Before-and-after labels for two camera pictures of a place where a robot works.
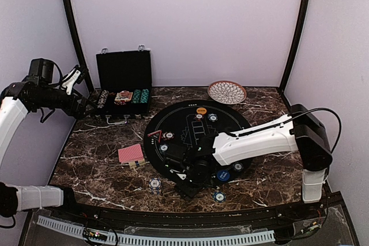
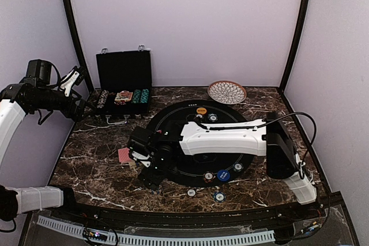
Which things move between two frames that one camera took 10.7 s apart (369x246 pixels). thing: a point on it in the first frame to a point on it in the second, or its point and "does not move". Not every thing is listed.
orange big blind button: x=201 y=110 does not move
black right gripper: x=187 y=192 to x=151 y=181
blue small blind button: x=223 y=175 does not move
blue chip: x=238 y=166 does not move
